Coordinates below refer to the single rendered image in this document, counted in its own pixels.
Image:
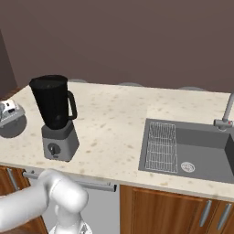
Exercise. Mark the grey dishwasher front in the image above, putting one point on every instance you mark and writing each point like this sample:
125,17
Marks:
103,213

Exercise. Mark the brown wooden cupboard door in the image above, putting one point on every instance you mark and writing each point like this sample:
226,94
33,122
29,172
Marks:
161,213
6,182
228,225

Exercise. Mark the grey round stool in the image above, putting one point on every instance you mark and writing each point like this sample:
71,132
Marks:
77,80
190,88
131,84

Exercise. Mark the black jug grey base blender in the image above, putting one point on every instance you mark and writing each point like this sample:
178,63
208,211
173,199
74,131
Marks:
55,106

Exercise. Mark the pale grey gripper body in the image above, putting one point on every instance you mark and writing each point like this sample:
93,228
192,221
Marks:
13,115

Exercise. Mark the grey sink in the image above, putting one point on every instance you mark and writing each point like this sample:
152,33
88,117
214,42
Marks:
201,152

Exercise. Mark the grey tap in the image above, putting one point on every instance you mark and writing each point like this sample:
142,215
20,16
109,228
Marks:
226,117

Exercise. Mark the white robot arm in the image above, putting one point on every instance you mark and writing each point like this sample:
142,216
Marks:
61,195

